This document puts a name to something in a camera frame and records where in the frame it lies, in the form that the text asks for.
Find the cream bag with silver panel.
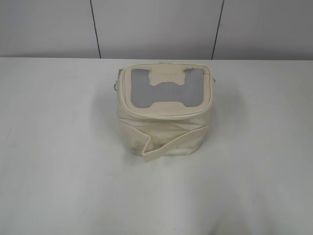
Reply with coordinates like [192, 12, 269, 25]
[114, 63, 215, 162]

